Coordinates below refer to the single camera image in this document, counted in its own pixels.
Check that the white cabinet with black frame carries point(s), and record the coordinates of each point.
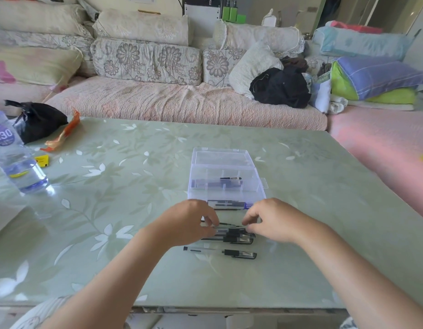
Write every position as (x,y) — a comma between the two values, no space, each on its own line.
(201,20)

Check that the person's right hand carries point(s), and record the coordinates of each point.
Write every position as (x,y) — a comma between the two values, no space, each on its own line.
(286,222)

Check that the brown garment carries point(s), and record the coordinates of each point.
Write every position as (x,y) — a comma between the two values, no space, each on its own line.
(294,62)

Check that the clear water bottle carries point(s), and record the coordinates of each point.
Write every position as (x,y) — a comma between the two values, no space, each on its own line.
(19,167)

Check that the floral sofa back cushion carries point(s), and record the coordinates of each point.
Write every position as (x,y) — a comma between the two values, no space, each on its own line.
(314,63)
(60,41)
(216,66)
(146,61)

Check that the white tissue pack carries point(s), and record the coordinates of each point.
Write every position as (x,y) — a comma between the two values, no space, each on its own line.
(269,21)

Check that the person's left forearm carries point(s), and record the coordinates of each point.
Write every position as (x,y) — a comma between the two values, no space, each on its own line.
(105,284)

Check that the white and blue cloth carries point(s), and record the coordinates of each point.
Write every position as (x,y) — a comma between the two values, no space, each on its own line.
(321,95)

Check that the white towel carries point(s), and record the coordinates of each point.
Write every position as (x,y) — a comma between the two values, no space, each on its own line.
(338,106)

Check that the black clothing bundle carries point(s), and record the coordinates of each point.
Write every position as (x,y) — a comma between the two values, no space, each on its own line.
(281,88)

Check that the brown wooden stick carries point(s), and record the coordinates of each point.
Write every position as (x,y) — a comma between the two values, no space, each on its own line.
(149,11)

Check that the pale pink sofa seat cover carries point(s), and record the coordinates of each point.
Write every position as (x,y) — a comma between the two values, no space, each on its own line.
(16,94)

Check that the pile of black gel pens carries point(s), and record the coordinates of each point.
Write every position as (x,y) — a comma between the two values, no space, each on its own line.
(242,239)

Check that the orange snack wrapper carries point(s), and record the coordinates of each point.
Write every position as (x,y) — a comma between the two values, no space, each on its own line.
(69,128)

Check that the white paper bag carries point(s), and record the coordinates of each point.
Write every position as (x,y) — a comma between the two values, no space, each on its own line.
(4,219)

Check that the light blue bolster pillow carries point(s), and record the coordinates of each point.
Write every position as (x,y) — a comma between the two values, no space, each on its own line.
(362,42)

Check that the clear plastic storage box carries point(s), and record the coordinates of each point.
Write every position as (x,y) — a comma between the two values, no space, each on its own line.
(221,157)

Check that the white textured pillow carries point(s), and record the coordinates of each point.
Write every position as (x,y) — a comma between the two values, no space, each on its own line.
(250,70)

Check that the pale yellow pillow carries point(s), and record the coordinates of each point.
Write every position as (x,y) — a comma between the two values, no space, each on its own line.
(36,66)

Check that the pink cloth item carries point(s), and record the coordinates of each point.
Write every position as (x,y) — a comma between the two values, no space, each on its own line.
(0,73)

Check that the person's left hand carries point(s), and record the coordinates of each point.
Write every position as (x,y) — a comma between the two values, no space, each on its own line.
(180,224)

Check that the salmon pink sofa seat cover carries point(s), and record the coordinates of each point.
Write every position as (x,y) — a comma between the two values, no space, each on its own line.
(379,140)

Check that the pink quilted sofa seat cover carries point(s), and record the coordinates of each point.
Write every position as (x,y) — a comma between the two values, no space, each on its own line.
(180,102)

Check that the yellow tag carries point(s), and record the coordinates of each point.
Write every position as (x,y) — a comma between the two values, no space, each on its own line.
(42,161)

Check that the grey table frame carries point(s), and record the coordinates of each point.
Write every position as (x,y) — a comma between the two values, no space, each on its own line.
(266,320)

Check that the cream sofa bolster cushion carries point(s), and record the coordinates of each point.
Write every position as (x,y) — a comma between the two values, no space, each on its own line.
(141,27)
(36,17)
(259,37)

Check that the person's right forearm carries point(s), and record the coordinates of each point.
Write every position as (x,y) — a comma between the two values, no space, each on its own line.
(365,280)

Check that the green bottle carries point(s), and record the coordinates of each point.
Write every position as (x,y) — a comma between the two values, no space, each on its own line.
(226,13)
(233,13)

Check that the black plastic bag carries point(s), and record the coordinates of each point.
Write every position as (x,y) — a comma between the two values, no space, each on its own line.
(36,121)

